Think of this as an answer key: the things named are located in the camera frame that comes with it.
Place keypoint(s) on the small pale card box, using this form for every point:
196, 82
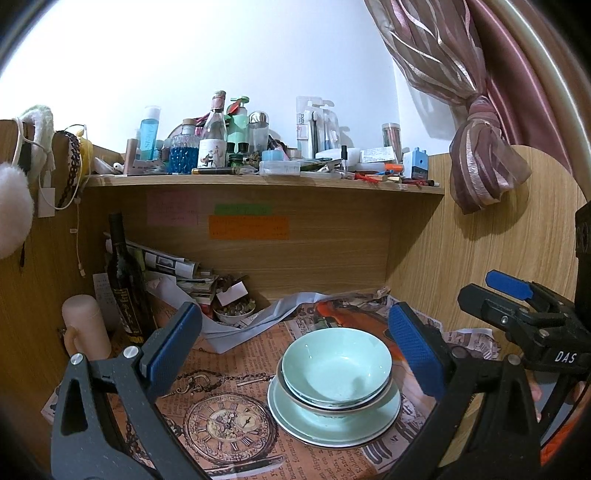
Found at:
232, 294

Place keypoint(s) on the brown braided headband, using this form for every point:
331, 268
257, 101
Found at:
74, 157

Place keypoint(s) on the orange sticky note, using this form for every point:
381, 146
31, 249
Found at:
249, 227

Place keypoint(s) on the white tube with orange cap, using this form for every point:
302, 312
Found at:
378, 167

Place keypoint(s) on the cream plastic cylinder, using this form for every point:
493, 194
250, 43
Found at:
85, 323

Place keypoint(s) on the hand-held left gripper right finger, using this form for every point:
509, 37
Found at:
413, 346

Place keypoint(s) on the stack of newspapers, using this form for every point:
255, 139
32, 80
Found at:
171, 265

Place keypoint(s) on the wooden cylinder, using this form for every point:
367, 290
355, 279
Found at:
130, 157

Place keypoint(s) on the blue liquid plastic bottle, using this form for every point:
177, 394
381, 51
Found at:
150, 136

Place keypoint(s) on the clear tube of sticks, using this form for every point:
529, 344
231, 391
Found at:
391, 141

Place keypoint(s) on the round bottle of blue beads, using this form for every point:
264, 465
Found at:
184, 154

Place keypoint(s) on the white flat box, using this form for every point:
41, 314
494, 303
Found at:
334, 155

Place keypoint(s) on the small bowl of trinkets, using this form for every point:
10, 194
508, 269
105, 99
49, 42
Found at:
233, 314

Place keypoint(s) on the pink striped curtain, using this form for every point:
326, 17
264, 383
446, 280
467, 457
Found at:
461, 115

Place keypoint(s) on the pink sticky note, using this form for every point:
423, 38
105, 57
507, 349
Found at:
171, 208

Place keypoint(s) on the mint green bowl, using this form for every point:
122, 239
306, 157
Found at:
337, 364

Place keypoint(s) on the newspaper print table mat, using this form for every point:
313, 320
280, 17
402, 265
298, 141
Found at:
240, 369

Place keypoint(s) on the clear bottle with silver cap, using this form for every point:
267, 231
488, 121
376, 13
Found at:
258, 134

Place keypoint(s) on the black and gold pen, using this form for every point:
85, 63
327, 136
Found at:
214, 171

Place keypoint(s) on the white pompom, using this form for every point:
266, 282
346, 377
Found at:
14, 207

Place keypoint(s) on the dark wine bottle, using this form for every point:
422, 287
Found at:
127, 286

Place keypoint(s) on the toothbrush blister pack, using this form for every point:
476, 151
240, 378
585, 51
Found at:
316, 124

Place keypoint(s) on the wooden shelf unit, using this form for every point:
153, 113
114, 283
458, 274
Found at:
332, 258

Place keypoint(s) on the clear glass bottle with label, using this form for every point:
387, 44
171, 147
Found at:
212, 143

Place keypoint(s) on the person's right forearm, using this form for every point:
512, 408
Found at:
565, 438

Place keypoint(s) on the green sticky note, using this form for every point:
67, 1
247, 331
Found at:
242, 209

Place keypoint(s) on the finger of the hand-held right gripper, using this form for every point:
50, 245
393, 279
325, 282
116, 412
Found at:
489, 307
508, 284

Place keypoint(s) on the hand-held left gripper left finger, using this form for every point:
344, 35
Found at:
178, 344

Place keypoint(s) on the clear container with blue lid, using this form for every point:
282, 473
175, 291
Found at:
279, 167

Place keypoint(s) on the white charger plug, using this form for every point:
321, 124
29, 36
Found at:
46, 203

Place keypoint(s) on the light blue small box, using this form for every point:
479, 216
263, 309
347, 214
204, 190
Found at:
272, 155

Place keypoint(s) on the white fluffy headband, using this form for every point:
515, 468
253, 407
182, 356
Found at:
41, 124

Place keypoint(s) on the yellow plush item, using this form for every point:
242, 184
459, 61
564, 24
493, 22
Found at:
87, 154

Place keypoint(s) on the green pump bottle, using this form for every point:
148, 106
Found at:
238, 129

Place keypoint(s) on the blue pencil sharpener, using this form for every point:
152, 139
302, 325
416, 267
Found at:
415, 165

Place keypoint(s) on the pale pink bowl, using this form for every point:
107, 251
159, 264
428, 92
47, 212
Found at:
288, 392

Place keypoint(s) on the grey folded paper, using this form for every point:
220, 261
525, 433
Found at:
258, 323

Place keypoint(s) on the mint green plate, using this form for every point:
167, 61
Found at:
323, 429

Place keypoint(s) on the white printed paper sheet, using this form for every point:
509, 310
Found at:
102, 300

